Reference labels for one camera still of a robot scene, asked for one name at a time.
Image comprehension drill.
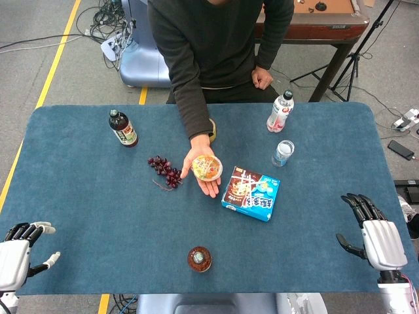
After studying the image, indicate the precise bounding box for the person's right hand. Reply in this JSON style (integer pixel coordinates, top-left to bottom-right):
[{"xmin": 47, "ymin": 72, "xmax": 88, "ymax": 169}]
[{"xmin": 180, "ymin": 132, "xmax": 222, "ymax": 199}]

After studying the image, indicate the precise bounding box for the person's left hand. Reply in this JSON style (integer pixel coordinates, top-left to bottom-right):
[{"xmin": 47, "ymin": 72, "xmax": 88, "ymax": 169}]
[{"xmin": 251, "ymin": 65, "xmax": 274, "ymax": 90}]

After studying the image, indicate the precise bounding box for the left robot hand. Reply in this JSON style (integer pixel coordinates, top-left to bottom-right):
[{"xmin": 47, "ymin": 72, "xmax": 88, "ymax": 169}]
[{"xmin": 0, "ymin": 221, "xmax": 62, "ymax": 292}]

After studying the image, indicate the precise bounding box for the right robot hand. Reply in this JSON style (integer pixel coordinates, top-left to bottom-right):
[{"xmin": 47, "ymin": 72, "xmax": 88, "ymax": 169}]
[{"xmin": 336, "ymin": 192, "xmax": 409, "ymax": 284}]

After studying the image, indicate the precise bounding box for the orange jelly cup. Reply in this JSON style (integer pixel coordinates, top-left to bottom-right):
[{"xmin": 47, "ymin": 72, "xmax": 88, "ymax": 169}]
[{"xmin": 191, "ymin": 154, "xmax": 224, "ymax": 181}]

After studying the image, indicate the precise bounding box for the person's left forearm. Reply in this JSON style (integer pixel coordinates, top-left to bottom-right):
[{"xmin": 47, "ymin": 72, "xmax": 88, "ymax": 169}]
[{"xmin": 255, "ymin": 22, "xmax": 294, "ymax": 71}]

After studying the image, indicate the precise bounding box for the person's right forearm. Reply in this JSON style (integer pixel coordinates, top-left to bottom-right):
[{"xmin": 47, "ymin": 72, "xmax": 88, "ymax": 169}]
[{"xmin": 172, "ymin": 83, "xmax": 213, "ymax": 141}]

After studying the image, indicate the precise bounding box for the pink drink bottle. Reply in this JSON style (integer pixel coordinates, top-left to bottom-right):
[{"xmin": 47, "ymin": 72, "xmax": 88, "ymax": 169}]
[{"xmin": 266, "ymin": 90, "xmax": 295, "ymax": 133}]

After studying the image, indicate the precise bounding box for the white grey shoe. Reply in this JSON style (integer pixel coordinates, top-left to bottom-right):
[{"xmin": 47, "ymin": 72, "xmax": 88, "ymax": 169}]
[{"xmin": 397, "ymin": 195, "xmax": 419, "ymax": 223}]

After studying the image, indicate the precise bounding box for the purple grape bunch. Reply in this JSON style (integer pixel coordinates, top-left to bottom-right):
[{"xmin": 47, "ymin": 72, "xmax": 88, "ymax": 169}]
[{"xmin": 147, "ymin": 155, "xmax": 183, "ymax": 192}]

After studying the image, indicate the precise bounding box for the black flat case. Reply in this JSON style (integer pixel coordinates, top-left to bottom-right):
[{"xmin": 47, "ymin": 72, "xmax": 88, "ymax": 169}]
[{"xmin": 393, "ymin": 179, "xmax": 419, "ymax": 197}]

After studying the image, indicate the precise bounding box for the person's dark sweater torso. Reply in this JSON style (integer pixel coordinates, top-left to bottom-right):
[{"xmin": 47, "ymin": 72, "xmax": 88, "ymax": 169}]
[{"xmin": 147, "ymin": 0, "xmax": 295, "ymax": 105}]

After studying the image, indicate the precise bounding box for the blue snack box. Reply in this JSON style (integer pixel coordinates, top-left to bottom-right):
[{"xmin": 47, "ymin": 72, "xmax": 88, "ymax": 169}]
[{"xmin": 221, "ymin": 166, "xmax": 282, "ymax": 223}]

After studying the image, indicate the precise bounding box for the tea bottle cartoon label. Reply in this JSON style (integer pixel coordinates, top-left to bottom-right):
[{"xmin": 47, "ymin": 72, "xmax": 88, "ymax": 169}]
[{"xmin": 108, "ymin": 109, "xmax": 139, "ymax": 148}]

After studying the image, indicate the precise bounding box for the clear plastic jar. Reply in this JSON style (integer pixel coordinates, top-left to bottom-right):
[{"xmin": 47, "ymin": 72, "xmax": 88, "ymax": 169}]
[{"xmin": 271, "ymin": 139, "xmax": 295, "ymax": 167}]

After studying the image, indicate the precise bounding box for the brown wooden table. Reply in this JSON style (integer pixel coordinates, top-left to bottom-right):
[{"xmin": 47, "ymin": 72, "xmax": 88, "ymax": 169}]
[{"xmin": 255, "ymin": 0, "xmax": 371, "ymax": 103}]

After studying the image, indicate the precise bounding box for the black tripod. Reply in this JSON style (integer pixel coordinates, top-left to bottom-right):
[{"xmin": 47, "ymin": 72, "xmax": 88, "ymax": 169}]
[{"xmin": 289, "ymin": 0, "xmax": 397, "ymax": 102}]

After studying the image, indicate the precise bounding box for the blue table mat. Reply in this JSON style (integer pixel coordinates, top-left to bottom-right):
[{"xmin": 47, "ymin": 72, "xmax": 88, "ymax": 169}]
[{"xmin": 0, "ymin": 102, "xmax": 417, "ymax": 297}]

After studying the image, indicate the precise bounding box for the black smartphone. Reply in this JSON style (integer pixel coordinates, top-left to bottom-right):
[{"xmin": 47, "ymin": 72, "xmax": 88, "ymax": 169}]
[{"xmin": 388, "ymin": 139, "xmax": 415, "ymax": 161}]

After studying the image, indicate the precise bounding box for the light blue machine base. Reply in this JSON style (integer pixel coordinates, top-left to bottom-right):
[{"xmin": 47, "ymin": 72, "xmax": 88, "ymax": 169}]
[{"xmin": 119, "ymin": 0, "xmax": 172, "ymax": 88}]

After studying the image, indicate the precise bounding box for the tea bottle landscape label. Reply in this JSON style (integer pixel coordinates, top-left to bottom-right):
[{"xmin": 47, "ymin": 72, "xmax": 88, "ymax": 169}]
[{"xmin": 187, "ymin": 246, "xmax": 213, "ymax": 273}]

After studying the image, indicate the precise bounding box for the white power strip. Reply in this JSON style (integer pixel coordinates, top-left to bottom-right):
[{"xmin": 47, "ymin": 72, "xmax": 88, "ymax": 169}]
[
  {"xmin": 100, "ymin": 36, "xmax": 122, "ymax": 62},
  {"xmin": 392, "ymin": 109, "xmax": 419, "ymax": 132}
]

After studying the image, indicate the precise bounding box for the grey robot torso base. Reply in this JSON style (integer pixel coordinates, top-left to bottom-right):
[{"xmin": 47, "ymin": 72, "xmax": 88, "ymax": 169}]
[{"xmin": 136, "ymin": 293, "xmax": 328, "ymax": 314}]

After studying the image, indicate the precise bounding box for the tangle of black cables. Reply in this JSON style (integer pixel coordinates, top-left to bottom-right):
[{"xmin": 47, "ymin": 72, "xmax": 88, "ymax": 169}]
[{"xmin": 77, "ymin": 0, "xmax": 137, "ymax": 71}]

